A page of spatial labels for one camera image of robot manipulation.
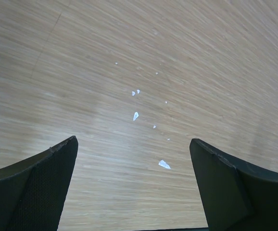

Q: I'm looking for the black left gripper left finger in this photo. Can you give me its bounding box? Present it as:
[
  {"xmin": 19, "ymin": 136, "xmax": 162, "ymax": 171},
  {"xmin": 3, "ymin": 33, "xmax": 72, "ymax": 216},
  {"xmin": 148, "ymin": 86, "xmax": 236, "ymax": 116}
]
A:
[{"xmin": 0, "ymin": 136, "xmax": 78, "ymax": 231}]

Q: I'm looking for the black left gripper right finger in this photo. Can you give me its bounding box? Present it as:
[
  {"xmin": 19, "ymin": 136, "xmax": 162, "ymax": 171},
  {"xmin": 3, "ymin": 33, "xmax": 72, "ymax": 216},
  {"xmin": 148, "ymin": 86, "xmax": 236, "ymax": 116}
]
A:
[{"xmin": 190, "ymin": 139, "xmax": 278, "ymax": 231}]

